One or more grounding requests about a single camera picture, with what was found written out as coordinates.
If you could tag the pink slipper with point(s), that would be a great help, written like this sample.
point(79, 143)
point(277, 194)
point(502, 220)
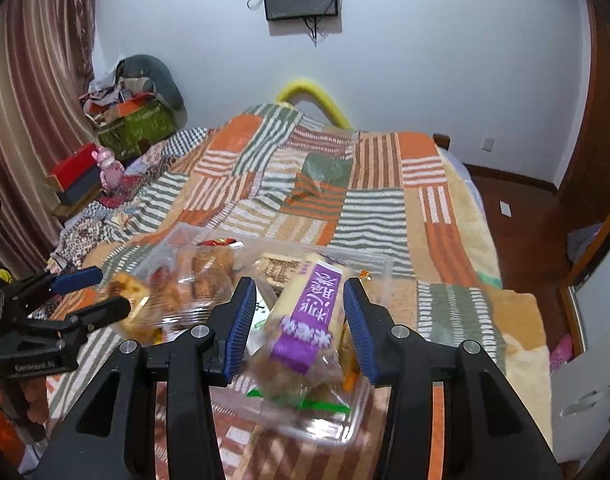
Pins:
point(561, 352)

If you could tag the wooden door frame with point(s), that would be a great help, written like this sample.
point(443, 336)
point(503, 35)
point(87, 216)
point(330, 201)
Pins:
point(585, 160)

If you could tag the floral patterned cloth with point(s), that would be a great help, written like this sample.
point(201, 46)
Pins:
point(85, 240)

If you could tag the striped brown curtain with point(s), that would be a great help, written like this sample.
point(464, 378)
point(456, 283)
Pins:
point(30, 110)

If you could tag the white wall socket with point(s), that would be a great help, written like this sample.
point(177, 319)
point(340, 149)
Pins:
point(487, 143)

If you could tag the dark grey box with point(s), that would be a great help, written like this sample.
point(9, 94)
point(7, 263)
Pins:
point(82, 189)

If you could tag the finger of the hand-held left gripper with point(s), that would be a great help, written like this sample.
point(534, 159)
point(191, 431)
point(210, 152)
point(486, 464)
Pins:
point(80, 279)
point(100, 310)

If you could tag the clear bag of orange snacks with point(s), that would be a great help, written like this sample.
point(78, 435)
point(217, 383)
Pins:
point(185, 285)

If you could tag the pink toy figure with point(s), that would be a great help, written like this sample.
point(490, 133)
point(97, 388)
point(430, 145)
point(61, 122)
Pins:
point(110, 170)

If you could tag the purple label snack packet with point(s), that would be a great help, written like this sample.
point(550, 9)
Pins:
point(305, 320)

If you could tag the white cabinet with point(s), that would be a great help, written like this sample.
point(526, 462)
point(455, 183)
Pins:
point(585, 400)

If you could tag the white door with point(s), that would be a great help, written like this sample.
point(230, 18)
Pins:
point(605, 300)

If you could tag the red box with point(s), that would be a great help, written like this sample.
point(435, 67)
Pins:
point(72, 162)

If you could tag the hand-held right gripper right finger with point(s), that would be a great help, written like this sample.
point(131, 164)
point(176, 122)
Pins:
point(357, 325)

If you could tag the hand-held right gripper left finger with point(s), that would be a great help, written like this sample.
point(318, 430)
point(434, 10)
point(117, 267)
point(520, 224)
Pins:
point(240, 325)

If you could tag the yellow padded hoop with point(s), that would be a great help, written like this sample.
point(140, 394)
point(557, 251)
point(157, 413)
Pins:
point(305, 85)

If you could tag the grey cushion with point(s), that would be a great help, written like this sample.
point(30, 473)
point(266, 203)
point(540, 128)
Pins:
point(155, 70)

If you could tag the grey bag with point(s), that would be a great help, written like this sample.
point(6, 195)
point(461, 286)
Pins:
point(585, 242)

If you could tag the white card on floor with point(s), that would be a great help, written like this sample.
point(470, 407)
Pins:
point(506, 209)

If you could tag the clear plastic container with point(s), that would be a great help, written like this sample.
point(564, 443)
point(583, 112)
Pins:
point(335, 425)

